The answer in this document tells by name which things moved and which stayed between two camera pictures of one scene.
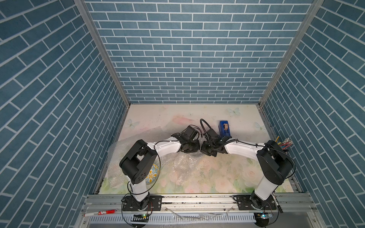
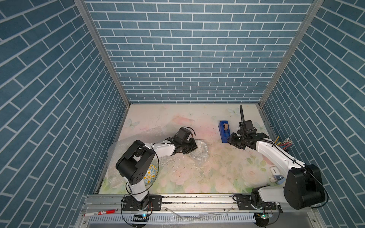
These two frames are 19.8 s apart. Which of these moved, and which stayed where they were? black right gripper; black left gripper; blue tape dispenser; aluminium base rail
Moved: black right gripper
Stayed: blue tape dispenser; aluminium base rail; black left gripper
